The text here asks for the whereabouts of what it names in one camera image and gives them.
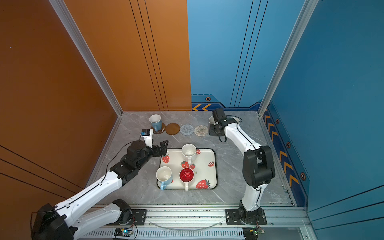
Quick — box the purple handled mug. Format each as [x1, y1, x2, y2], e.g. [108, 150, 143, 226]
[209, 116, 215, 124]

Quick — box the multicolour woven rope coaster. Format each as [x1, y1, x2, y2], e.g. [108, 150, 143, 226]
[194, 125, 209, 137]

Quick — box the dark brown wooden round coaster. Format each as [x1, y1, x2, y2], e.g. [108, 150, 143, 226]
[151, 124, 166, 135]

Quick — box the light brown wooden round coaster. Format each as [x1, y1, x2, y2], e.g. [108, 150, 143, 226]
[166, 123, 180, 135]

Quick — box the white speckled mug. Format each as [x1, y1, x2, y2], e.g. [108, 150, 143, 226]
[182, 144, 197, 165]

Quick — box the grey woven rope coaster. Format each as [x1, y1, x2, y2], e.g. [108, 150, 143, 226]
[180, 125, 195, 136]

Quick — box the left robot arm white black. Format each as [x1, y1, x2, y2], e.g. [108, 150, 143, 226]
[31, 140, 169, 240]

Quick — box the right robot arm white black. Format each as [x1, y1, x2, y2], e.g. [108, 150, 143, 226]
[210, 108, 276, 225]

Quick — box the light blue mug front left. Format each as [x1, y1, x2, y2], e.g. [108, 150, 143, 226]
[156, 167, 173, 191]

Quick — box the red interior mug front middle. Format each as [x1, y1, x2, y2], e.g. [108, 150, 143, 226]
[179, 168, 195, 192]

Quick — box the white strawberry tray black rim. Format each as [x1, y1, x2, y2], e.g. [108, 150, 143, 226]
[160, 149, 218, 190]

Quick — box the left green circuit board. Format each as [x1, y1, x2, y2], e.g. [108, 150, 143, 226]
[113, 228, 135, 239]

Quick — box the green circuit board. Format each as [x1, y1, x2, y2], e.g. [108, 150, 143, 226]
[243, 228, 265, 240]
[113, 228, 135, 239]

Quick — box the right green circuit board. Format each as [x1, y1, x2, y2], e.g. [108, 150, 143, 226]
[243, 228, 265, 240]

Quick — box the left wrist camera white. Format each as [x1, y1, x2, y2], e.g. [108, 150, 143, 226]
[141, 129, 154, 148]

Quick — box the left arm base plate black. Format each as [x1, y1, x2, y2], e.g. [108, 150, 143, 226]
[127, 209, 147, 227]

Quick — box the aluminium front rail frame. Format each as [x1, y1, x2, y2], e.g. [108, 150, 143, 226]
[79, 204, 317, 240]

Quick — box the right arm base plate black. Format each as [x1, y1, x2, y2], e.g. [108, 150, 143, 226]
[225, 208, 268, 226]

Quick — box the clear cable on rail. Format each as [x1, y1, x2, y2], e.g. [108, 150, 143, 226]
[147, 220, 224, 232]

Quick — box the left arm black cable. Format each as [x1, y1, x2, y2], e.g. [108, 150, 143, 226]
[29, 140, 136, 217]

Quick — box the right aluminium corner post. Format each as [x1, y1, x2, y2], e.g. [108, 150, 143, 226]
[258, 0, 319, 117]

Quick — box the aluminium corner post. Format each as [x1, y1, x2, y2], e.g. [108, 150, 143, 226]
[49, 0, 123, 117]
[258, 0, 319, 117]

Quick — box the left aluminium corner post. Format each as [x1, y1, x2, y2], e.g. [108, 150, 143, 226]
[49, 0, 123, 117]

